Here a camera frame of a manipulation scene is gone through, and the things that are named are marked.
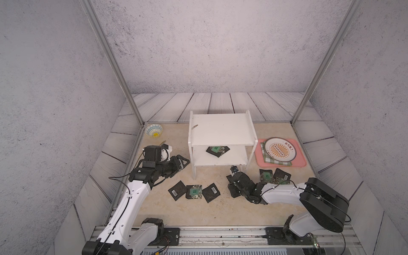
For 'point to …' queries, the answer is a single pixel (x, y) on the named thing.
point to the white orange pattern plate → (280, 149)
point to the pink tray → (298, 160)
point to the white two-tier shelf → (235, 130)
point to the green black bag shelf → (215, 151)
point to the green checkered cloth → (267, 159)
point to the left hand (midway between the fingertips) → (188, 163)
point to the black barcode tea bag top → (210, 192)
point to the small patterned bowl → (154, 130)
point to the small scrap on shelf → (195, 126)
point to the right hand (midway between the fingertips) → (231, 186)
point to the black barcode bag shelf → (178, 190)
